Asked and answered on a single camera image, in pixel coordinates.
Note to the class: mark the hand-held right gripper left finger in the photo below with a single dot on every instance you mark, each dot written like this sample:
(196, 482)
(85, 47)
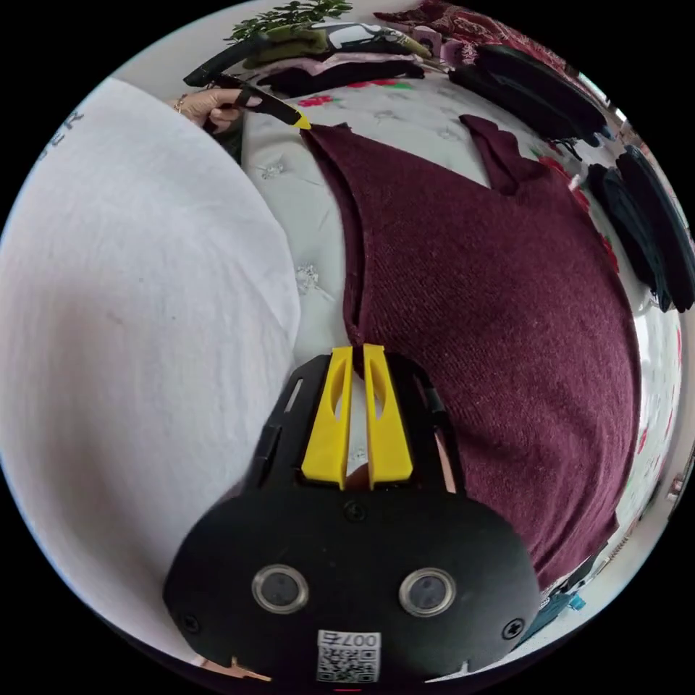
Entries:
(327, 429)

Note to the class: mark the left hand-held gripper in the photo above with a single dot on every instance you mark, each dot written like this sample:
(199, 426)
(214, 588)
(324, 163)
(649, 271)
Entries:
(260, 98)

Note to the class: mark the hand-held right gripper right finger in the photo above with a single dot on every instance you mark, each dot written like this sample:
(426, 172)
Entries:
(386, 434)

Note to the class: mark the burgundy sweater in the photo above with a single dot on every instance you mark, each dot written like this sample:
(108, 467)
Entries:
(488, 326)

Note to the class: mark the person's right hand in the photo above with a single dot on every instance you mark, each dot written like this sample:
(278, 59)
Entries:
(358, 480)

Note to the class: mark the person's left hand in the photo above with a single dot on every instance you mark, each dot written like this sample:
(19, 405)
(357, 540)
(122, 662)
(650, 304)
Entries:
(209, 106)

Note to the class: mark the green potted plant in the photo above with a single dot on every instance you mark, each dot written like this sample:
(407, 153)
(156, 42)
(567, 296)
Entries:
(277, 22)

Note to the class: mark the dark red patterned cloth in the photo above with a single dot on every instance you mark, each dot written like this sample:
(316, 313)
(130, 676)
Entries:
(472, 24)

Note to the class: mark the person's body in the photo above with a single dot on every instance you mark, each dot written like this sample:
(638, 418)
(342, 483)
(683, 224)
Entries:
(136, 326)

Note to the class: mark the pile of black clothes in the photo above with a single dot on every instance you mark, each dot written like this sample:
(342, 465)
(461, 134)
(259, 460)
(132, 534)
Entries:
(640, 228)
(532, 92)

